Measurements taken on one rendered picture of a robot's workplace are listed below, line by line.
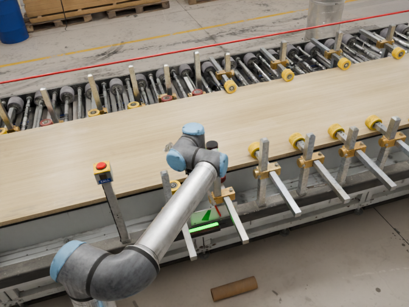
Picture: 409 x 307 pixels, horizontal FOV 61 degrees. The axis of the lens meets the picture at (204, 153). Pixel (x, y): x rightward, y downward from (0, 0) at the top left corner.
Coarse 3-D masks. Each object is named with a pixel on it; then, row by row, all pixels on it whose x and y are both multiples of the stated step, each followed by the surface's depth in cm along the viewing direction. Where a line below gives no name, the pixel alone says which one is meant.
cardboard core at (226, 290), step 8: (240, 280) 230; (248, 280) 229; (216, 288) 226; (224, 288) 226; (232, 288) 226; (240, 288) 226; (248, 288) 227; (256, 288) 230; (216, 296) 223; (224, 296) 224
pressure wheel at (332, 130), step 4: (332, 124) 204; (336, 124) 203; (332, 128) 202; (336, 128) 201; (340, 128) 200; (328, 132) 206; (332, 132) 201; (336, 132) 201; (332, 136) 203; (336, 136) 204
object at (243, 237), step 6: (222, 186) 187; (228, 198) 180; (228, 204) 177; (228, 210) 176; (234, 210) 174; (234, 216) 171; (234, 222) 168; (240, 222) 168; (240, 228) 165; (240, 234) 163; (246, 240) 160
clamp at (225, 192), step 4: (228, 188) 184; (232, 188) 184; (212, 192) 183; (224, 192) 182; (228, 192) 182; (232, 192) 182; (208, 196) 183; (212, 196) 181; (220, 196) 180; (224, 196) 181; (232, 196) 183; (216, 200) 181; (220, 200) 182
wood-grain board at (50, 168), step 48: (192, 96) 252; (240, 96) 248; (288, 96) 244; (336, 96) 240; (384, 96) 237; (0, 144) 222; (48, 144) 218; (96, 144) 215; (144, 144) 212; (240, 144) 207; (288, 144) 204; (0, 192) 188; (48, 192) 186; (96, 192) 184
